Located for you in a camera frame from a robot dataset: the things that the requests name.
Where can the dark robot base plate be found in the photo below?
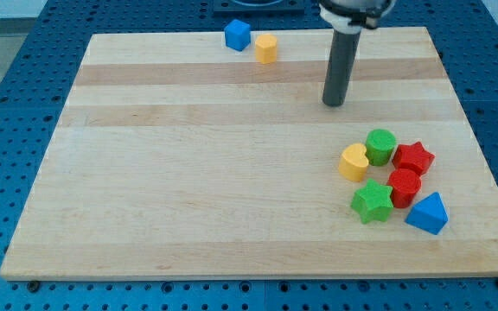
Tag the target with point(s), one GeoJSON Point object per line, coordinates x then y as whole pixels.
{"type": "Point", "coordinates": [233, 7]}

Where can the wooden board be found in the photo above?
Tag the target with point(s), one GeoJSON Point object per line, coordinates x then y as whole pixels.
{"type": "Point", "coordinates": [177, 158]}

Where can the yellow heart block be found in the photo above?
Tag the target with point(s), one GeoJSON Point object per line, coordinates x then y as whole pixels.
{"type": "Point", "coordinates": [353, 162]}

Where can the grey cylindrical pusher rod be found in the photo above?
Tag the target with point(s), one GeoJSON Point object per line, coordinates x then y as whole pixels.
{"type": "Point", "coordinates": [341, 61]}

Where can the green star block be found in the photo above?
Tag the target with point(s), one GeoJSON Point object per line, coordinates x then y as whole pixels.
{"type": "Point", "coordinates": [373, 202]}

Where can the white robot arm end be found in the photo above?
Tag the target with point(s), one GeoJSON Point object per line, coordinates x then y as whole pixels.
{"type": "Point", "coordinates": [350, 17]}

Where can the yellow hexagon block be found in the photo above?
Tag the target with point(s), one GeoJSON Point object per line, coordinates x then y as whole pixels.
{"type": "Point", "coordinates": [266, 48]}

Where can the blue cube block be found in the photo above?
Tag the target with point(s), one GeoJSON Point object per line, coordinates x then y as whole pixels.
{"type": "Point", "coordinates": [237, 35]}

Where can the green cylinder block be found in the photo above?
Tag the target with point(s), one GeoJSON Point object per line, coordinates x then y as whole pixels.
{"type": "Point", "coordinates": [380, 144]}

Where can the red star block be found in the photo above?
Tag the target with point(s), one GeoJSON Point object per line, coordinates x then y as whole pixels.
{"type": "Point", "coordinates": [414, 157]}

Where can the red cylinder block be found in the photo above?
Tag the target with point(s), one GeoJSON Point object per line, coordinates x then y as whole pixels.
{"type": "Point", "coordinates": [405, 184]}

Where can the blue triangle block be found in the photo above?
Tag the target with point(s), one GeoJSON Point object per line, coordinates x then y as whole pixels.
{"type": "Point", "coordinates": [429, 214]}

